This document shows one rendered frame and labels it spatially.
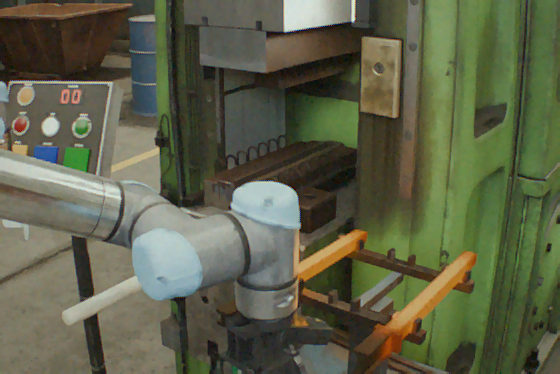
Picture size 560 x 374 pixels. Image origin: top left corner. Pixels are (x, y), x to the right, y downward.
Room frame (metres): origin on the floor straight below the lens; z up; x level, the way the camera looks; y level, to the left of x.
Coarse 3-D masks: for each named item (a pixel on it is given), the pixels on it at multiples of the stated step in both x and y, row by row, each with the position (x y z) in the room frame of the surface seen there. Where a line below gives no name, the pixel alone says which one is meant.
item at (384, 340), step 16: (464, 256) 1.18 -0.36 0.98; (448, 272) 1.11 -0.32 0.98; (432, 288) 1.05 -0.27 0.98; (448, 288) 1.07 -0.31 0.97; (416, 304) 1.00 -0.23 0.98; (432, 304) 1.01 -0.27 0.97; (400, 320) 0.94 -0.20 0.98; (384, 336) 0.88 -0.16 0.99; (400, 336) 0.89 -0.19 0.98; (368, 352) 0.84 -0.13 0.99; (384, 352) 0.89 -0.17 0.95; (368, 368) 0.85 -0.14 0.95
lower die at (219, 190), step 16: (304, 144) 1.88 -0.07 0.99; (336, 144) 1.85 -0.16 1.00; (256, 160) 1.76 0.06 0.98; (272, 160) 1.73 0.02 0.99; (304, 160) 1.71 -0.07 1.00; (320, 160) 1.73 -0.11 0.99; (336, 160) 1.74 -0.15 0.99; (352, 160) 1.81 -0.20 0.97; (224, 176) 1.62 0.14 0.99; (240, 176) 1.59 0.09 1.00; (272, 176) 1.59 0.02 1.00; (304, 176) 1.62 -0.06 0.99; (352, 176) 1.81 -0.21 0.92; (208, 192) 1.60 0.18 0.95; (224, 192) 1.57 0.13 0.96; (224, 208) 1.57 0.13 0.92
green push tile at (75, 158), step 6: (66, 150) 1.69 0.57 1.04; (72, 150) 1.69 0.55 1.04; (78, 150) 1.68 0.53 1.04; (84, 150) 1.68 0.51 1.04; (90, 150) 1.68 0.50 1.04; (66, 156) 1.68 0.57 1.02; (72, 156) 1.68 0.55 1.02; (78, 156) 1.68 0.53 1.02; (84, 156) 1.67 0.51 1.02; (66, 162) 1.67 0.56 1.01; (72, 162) 1.67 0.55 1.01; (78, 162) 1.67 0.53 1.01; (84, 162) 1.66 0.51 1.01; (72, 168) 1.66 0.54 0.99; (78, 168) 1.66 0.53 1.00; (84, 168) 1.66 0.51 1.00
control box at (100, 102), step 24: (48, 96) 1.79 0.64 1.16; (72, 96) 1.77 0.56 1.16; (96, 96) 1.76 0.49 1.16; (120, 96) 1.82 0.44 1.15; (72, 120) 1.74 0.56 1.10; (96, 120) 1.73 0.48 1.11; (24, 144) 1.73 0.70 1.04; (48, 144) 1.72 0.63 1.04; (72, 144) 1.70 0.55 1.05; (96, 144) 1.69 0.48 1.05; (96, 168) 1.66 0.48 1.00
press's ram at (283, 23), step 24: (192, 0) 1.63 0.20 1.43; (216, 0) 1.58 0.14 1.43; (240, 0) 1.54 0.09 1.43; (264, 0) 1.50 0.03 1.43; (288, 0) 1.48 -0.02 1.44; (312, 0) 1.55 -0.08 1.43; (336, 0) 1.63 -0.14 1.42; (192, 24) 1.63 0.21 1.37; (216, 24) 1.58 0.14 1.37; (240, 24) 1.54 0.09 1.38; (264, 24) 1.50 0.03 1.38; (288, 24) 1.48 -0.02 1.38; (312, 24) 1.55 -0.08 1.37
